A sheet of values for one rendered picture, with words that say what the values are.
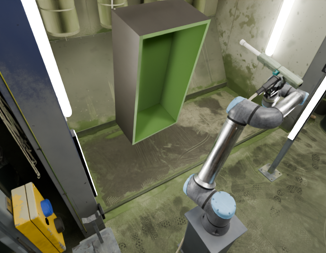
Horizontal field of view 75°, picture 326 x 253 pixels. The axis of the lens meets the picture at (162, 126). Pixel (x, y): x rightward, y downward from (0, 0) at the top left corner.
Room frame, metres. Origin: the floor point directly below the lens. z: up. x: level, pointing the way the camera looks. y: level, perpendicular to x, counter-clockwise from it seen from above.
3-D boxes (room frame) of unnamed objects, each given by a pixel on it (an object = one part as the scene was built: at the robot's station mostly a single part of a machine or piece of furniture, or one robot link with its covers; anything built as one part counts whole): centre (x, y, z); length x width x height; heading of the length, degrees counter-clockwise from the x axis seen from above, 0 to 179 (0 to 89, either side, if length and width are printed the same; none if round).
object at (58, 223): (0.28, 0.33, 1.36); 0.05 x 0.02 x 0.05; 33
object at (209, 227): (0.63, -0.39, 0.69); 0.19 x 0.19 x 0.10
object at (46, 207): (0.28, 0.33, 1.48); 0.05 x 0.02 x 0.05; 33
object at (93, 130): (2.57, 0.04, 0.11); 2.70 x 0.02 x 0.13; 123
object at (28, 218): (0.26, 0.36, 1.42); 0.12 x 0.06 x 0.26; 33
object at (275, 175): (1.52, -1.31, 0.01); 0.20 x 0.20 x 0.01; 33
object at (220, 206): (0.63, -0.38, 0.83); 0.17 x 0.15 x 0.18; 46
